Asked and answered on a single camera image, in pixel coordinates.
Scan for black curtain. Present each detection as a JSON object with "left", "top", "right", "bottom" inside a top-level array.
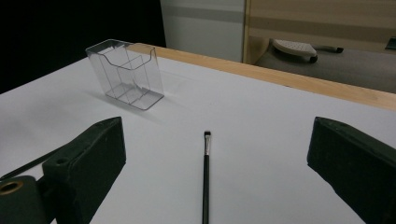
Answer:
[{"left": 0, "top": 0, "right": 167, "bottom": 95}]

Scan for wooden desk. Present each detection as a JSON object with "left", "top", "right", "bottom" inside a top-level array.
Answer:
[{"left": 242, "top": 0, "right": 396, "bottom": 66}]

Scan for clear acrylic holder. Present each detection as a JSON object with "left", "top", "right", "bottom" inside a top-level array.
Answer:
[{"left": 85, "top": 38, "right": 165, "bottom": 111}]

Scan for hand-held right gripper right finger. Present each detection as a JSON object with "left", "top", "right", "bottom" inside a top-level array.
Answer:
[{"left": 306, "top": 117, "right": 396, "bottom": 224}]

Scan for white cabinet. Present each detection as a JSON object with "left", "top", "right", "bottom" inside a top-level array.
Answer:
[{"left": 160, "top": 0, "right": 246, "bottom": 63}]

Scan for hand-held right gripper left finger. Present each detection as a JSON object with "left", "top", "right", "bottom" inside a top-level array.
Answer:
[{"left": 36, "top": 117, "right": 127, "bottom": 224}]

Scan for light wooden table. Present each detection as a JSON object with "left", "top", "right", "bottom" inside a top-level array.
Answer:
[{"left": 129, "top": 42, "right": 396, "bottom": 112}]

